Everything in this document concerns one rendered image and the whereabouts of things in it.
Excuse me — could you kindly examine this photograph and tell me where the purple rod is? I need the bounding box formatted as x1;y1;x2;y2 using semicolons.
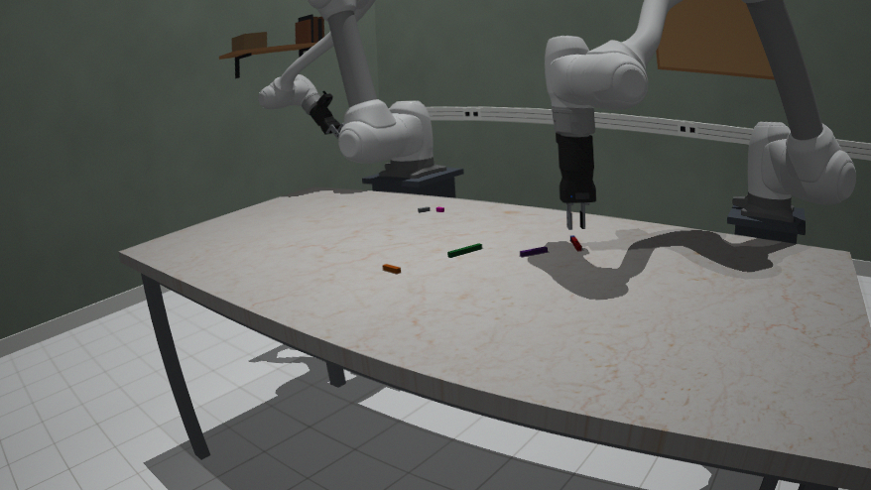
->
520;246;548;257

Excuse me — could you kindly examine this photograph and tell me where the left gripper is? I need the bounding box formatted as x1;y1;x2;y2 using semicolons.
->
552;106;596;230

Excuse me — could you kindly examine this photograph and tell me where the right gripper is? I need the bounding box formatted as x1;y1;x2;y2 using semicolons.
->
302;91;343;139

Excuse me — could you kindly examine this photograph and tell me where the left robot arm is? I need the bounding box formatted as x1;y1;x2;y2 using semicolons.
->
545;0;856;222

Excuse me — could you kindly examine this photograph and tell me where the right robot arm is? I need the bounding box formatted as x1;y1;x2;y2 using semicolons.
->
258;0;446;179

